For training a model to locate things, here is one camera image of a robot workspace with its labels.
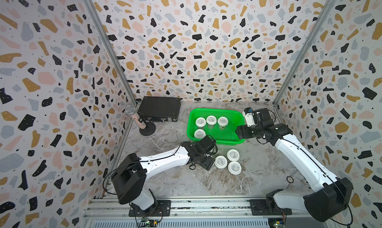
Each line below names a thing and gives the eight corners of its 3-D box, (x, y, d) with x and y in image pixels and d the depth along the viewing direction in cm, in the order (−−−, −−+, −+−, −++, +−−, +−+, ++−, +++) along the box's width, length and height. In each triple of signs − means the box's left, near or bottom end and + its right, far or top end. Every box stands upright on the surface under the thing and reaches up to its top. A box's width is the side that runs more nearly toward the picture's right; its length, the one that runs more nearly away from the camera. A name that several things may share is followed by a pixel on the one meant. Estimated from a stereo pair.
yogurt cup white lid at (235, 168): (227, 177, 86) (229, 172, 80) (226, 166, 90) (228, 161, 84) (239, 177, 86) (242, 173, 80) (237, 166, 90) (240, 161, 84)
